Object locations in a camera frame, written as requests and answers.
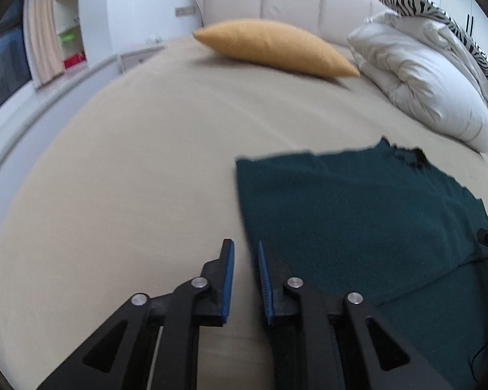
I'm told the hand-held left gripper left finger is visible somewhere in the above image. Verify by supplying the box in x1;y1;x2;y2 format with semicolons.
36;238;235;390

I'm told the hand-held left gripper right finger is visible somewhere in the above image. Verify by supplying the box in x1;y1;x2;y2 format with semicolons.
258;240;456;390

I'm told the dark green knit sweater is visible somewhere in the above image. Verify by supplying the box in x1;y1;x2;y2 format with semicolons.
235;137;488;390

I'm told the bed with beige sheet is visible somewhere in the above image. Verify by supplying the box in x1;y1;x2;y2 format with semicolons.
0;34;488;390

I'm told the white folded duvet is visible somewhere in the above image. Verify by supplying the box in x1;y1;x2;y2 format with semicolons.
347;10;488;153

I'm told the yellow pillow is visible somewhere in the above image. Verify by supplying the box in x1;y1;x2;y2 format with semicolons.
192;19;361;80

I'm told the white nightstand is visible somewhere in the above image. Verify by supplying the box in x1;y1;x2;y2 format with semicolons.
120;45;165;74

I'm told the zebra print pillow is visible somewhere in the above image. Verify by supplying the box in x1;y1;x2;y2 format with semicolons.
374;0;488;91

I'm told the white window ledge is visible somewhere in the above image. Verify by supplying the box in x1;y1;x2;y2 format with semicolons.
0;55;120;200

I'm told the red box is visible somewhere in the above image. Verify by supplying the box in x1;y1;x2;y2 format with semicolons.
63;52;85;70

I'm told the dark window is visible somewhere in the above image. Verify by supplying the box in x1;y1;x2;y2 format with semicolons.
0;0;32;118

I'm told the beige curtain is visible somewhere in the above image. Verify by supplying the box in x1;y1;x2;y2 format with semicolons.
23;0;64;87

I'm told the black cable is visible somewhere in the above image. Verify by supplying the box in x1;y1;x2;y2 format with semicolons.
469;331;488;371

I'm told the white wall shelf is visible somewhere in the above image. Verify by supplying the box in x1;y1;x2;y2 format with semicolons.
53;0;89;70

